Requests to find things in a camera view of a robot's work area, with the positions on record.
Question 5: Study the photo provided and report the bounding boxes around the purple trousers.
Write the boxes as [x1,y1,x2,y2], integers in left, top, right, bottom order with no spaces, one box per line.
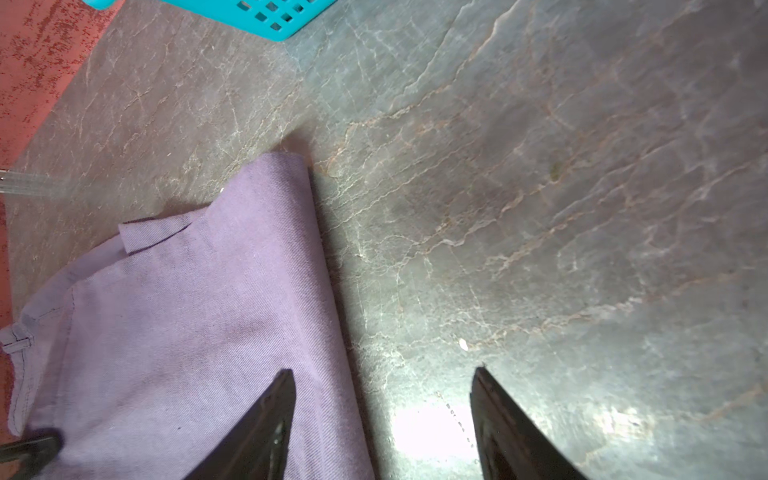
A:
[1,153,374,479]

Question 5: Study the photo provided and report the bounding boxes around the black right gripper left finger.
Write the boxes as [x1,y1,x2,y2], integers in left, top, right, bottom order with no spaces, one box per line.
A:
[186,369,296,480]

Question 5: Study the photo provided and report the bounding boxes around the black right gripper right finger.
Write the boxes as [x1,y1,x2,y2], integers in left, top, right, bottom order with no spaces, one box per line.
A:
[470,367,585,480]

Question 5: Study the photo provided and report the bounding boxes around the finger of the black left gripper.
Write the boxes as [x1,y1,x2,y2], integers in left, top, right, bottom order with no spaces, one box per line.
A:
[1,434,63,480]

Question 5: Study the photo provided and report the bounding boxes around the teal plastic basket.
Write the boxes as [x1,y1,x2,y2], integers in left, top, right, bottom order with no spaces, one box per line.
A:
[80,0,340,43]

